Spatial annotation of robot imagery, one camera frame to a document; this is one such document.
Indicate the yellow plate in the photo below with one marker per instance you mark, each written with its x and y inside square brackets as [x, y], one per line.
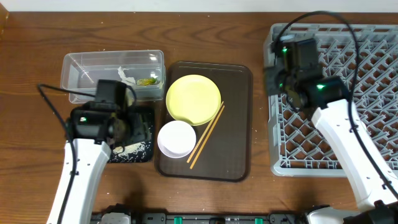
[194, 99]

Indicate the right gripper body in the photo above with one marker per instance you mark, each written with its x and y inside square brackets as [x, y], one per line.
[278, 84]

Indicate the pile of rice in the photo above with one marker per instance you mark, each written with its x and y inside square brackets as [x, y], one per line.
[130, 150]

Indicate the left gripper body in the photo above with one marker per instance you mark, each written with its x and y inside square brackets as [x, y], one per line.
[138, 130]

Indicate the upper wooden chopstick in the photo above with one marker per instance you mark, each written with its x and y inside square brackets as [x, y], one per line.
[205, 132]

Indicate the wooden chopstick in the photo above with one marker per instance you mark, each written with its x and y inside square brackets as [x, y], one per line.
[205, 132]
[207, 138]

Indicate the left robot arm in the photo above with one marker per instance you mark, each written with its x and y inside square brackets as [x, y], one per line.
[84, 164]

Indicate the brown serving tray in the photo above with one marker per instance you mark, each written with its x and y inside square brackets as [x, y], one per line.
[224, 148]

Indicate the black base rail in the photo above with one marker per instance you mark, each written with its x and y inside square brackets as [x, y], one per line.
[120, 213]

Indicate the white tissue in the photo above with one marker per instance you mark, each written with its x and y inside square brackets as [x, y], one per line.
[127, 80]

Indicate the green snack wrapper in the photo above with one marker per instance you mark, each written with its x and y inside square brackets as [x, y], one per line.
[146, 81]

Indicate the clear plastic waste bin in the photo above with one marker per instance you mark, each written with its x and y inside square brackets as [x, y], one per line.
[81, 71]

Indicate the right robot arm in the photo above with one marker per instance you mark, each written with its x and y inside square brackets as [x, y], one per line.
[326, 101]

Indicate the lower wooden chopstick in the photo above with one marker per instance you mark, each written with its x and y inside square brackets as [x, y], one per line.
[207, 138]

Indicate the white bowl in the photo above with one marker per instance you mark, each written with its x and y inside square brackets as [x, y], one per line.
[176, 139]

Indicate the black waste tray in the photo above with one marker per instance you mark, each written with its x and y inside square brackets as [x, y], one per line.
[140, 156]

